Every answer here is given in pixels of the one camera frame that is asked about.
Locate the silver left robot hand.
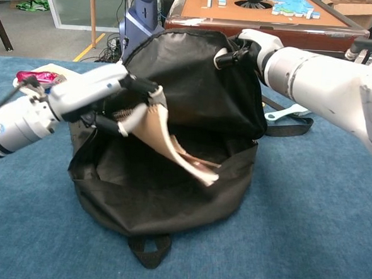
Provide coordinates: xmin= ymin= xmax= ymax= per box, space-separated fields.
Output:
xmin=44 ymin=58 xmax=171 ymax=141

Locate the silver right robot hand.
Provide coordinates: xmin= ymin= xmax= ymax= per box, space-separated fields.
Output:
xmin=214 ymin=27 xmax=287 ymax=76

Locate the black fabric backpack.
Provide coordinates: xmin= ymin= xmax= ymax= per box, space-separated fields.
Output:
xmin=62 ymin=21 xmax=319 ymax=279

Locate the tan spiral notebook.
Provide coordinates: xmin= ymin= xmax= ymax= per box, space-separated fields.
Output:
xmin=107 ymin=92 xmax=224 ymax=188

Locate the pile of blue mahjong tiles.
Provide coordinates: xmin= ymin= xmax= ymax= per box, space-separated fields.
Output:
xmin=270 ymin=0 xmax=322 ymax=21

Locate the pink snack packet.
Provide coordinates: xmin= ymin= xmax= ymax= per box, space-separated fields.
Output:
xmin=15 ymin=68 xmax=67 ymax=87

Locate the brown mahjong table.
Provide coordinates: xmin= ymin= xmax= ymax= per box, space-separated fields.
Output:
xmin=163 ymin=0 xmax=372 ymax=59

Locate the white-framed glass door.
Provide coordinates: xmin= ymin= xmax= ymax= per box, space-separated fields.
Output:
xmin=37 ymin=0 xmax=125 ymax=34

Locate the cardboard box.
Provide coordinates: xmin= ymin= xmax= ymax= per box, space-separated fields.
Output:
xmin=325 ymin=0 xmax=372 ymax=28

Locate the green fabric heap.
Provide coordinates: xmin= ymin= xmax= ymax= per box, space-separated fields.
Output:
xmin=16 ymin=0 xmax=52 ymax=12

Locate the dark wooden table leg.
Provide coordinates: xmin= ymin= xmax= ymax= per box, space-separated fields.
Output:
xmin=0 ymin=3 xmax=17 ymax=52

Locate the blue carpet table cover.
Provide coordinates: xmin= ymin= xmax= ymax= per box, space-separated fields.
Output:
xmin=0 ymin=55 xmax=372 ymax=279

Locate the black floor cable bundle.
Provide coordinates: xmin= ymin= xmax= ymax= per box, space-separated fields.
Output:
xmin=95 ymin=32 xmax=124 ymax=63

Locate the wooden post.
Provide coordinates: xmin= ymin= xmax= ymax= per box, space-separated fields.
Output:
xmin=86 ymin=0 xmax=100 ymax=49

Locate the blue-grey machine pedestal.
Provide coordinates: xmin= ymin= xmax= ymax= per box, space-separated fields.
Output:
xmin=116 ymin=0 xmax=166 ymax=62

